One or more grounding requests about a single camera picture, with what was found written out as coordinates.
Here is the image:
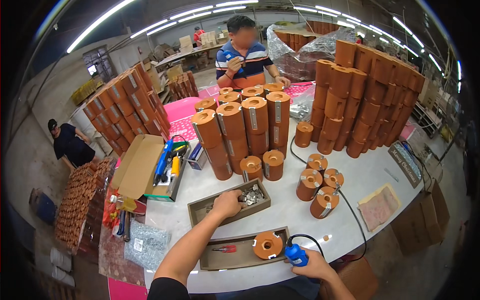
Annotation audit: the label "bottle of yellow liquid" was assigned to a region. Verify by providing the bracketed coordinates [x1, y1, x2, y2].
[109, 194, 138, 214]

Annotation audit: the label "pink cloth pad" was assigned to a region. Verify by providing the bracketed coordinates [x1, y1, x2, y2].
[357, 183, 402, 232]

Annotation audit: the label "small stack of brown cylinders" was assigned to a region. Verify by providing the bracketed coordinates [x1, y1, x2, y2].
[166, 70, 199, 101]

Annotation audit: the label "black power cable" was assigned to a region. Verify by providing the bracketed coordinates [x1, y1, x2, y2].
[288, 134, 367, 263]

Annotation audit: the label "white rolls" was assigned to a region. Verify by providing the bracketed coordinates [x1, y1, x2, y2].
[50, 247, 76, 288]

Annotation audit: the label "pink patterned sheet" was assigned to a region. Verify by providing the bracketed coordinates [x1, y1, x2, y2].
[163, 81, 316, 143]

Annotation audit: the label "large stack of plain cylinders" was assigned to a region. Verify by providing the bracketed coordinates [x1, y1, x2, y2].
[310, 39, 427, 159]

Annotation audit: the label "plastic wrapped pallet of cylinders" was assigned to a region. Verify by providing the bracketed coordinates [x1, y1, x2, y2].
[266, 20, 357, 82]

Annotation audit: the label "pallet stack of bracketed cylinders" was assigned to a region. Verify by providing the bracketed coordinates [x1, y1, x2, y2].
[82, 61, 172, 157]

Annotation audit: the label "brown cylinder with hexagonal hole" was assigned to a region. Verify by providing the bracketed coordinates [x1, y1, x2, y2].
[252, 231, 284, 260]

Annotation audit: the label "work table with cartons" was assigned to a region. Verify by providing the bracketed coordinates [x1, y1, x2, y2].
[154, 29, 230, 70]

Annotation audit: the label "small blue box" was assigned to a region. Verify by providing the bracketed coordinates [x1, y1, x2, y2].
[187, 144, 208, 171]

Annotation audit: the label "blue bin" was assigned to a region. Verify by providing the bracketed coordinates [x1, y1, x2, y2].
[29, 187, 58, 226]

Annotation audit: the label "open cardboard box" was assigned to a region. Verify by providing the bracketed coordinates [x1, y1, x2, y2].
[110, 134, 192, 203]

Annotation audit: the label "stack of bracketed brown cylinders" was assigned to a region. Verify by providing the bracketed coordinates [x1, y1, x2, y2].
[190, 83, 292, 183]

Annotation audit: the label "heap of brown cylinders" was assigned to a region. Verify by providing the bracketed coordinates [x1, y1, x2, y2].
[55, 157, 114, 253]

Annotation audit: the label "plain brown cylinder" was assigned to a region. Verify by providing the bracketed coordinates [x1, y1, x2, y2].
[294, 121, 314, 148]

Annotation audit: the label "clear bag of metal brackets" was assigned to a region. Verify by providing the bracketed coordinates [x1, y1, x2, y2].
[289, 84, 316, 123]

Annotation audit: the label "long wooden tray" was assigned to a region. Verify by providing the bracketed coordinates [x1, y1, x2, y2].
[199, 226, 292, 271]

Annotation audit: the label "person's left hand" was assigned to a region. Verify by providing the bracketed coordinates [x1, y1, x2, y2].
[212, 190, 248, 222]

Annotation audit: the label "clear bag of screws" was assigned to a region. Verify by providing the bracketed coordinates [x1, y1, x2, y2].
[123, 220, 172, 272]

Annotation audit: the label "blue electric screwdriver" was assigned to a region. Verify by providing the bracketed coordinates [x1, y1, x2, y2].
[223, 50, 245, 74]
[153, 139, 175, 187]
[284, 243, 309, 267]

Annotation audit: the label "person's body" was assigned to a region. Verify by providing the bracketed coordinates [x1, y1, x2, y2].
[146, 275, 323, 300]

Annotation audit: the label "person's right hand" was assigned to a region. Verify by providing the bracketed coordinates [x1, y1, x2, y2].
[299, 247, 337, 281]

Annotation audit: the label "pile of metal brackets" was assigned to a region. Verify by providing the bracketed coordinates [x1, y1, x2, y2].
[238, 184, 266, 206]

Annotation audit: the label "yellow electric screwdriver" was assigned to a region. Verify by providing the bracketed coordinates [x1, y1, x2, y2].
[169, 155, 181, 189]

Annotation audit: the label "brown cylinder with metal brackets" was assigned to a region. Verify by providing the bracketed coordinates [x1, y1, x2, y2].
[323, 168, 345, 189]
[310, 186, 340, 220]
[306, 153, 329, 174]
[296, 168, 323, 202]

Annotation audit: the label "brown cardboard carton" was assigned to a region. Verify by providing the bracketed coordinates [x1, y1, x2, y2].
[391, 179, 451, 257]

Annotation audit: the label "wooden tray with brackets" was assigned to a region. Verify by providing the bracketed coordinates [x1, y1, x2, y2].
[187, 178, 272, 228]

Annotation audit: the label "wooden lettered sign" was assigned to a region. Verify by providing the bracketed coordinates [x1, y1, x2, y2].
[387, 141, 423, 189]

